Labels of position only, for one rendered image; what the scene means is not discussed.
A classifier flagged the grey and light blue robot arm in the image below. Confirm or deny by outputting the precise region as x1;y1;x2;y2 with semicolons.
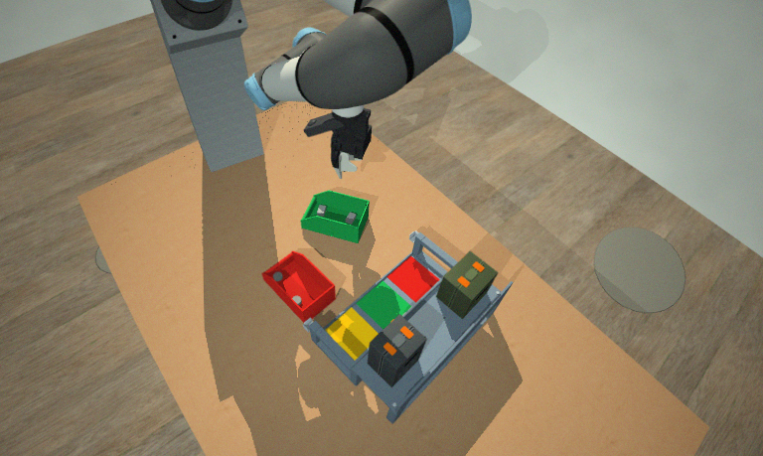
161;0;472;117

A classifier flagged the green bin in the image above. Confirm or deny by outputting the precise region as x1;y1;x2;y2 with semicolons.
301;191;370;243

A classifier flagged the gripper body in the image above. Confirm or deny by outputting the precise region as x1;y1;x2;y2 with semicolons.
331;108;372;160

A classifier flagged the red bin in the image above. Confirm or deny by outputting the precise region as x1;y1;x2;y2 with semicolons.
262;251;336;323

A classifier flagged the dark grey tool case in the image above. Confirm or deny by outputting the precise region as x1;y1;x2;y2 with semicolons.
368;314;427;387

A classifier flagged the olive green tool case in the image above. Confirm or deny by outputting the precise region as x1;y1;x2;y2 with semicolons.
436;251;498;319

